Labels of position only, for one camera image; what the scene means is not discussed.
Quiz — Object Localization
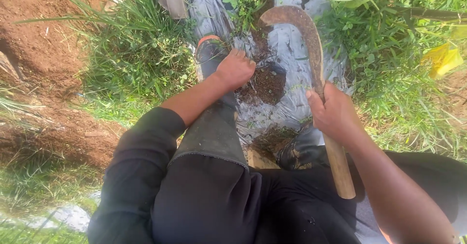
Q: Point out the yellow plastic scrap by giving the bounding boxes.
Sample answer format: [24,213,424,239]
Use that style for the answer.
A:
[420,42,464,80]

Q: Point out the dark wooden stick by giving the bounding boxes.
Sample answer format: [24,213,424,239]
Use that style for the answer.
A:
[388,6,467,23]

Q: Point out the green weed plant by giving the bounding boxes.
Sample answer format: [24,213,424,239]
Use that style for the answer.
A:
[223,0,274,36]

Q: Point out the person's right hand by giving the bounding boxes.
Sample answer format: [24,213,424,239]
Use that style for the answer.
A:
[305,81,362,147]

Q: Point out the person's black trousers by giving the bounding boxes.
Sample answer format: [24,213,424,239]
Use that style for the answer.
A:
[151,151,467,244]

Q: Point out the rusty sickle with wooden handle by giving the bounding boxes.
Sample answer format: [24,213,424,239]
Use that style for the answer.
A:
[258,5,356,199]

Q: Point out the black rubber boot orange trim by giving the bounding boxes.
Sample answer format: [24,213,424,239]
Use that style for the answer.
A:
[169,35,249,172]

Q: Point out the silver plastic mulch sheet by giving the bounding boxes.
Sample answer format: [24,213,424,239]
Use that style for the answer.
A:
[188,0,352,146]

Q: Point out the person's left hand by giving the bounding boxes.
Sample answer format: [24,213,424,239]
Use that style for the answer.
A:
[215,48,256,92]

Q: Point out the person's black sleeve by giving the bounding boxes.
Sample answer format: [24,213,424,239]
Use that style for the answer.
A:
[87,107,187,244]

